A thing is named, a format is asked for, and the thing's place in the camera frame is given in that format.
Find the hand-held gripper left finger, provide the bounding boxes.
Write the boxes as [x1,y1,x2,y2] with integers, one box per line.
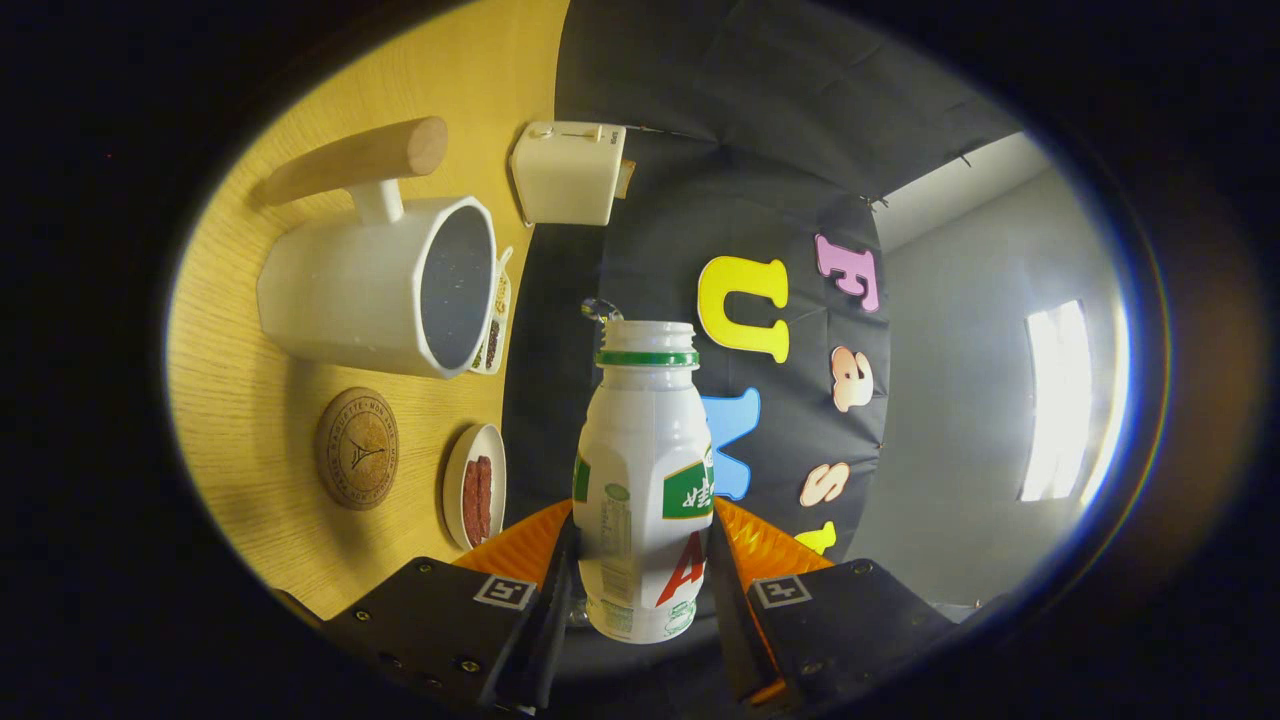
[322,499,583,716]

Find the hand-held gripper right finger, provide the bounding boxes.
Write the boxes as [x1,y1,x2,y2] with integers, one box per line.
[705,497,959,713]

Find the round cork coaster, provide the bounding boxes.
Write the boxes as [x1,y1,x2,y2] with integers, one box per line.
[314,387,400,511]

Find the white juice bottle green label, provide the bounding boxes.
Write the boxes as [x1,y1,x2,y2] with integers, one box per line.
[572,320,716,645]

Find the white cup with wooden handle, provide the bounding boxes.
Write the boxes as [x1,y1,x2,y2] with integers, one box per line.
[256,116,498,380]

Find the round beige plate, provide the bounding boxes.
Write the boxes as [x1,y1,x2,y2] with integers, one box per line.
[442,423,508,552]

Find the wooden table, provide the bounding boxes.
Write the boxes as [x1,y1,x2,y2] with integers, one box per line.
[165,0,571,621]

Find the white divided snack dish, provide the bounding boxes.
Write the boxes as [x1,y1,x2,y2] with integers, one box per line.
[470,247,514,377]

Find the ceiling light panel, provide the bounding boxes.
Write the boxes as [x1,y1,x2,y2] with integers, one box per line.
[1018,299,1093,503]

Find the black backdrop cloth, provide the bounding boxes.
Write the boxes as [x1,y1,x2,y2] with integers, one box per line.
[500,0,1026,641]

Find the cream toaster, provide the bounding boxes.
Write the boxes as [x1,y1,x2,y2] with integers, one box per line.
[509,121,628,227]

